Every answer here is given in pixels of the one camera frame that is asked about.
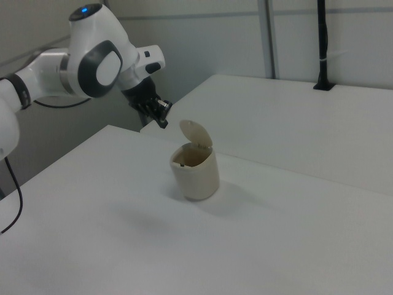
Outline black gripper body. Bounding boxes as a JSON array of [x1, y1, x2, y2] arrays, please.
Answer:
[[120, 76, 161, 109]]

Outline small cream trash can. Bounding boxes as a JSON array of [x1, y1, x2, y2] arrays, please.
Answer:
[[169, 119, 221, 202]]

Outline black cable strap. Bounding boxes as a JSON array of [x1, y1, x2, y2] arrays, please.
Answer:
[[5, 73, 33, 111]]

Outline grey partition post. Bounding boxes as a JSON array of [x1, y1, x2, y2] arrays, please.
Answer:
[[262, 0, 279, 79]]

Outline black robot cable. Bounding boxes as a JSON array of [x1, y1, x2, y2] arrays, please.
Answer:
[[0, 95, 93, 235]]

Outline black pole clamp mount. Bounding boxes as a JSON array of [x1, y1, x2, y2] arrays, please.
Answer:
[[313, 0, 336, 92]]

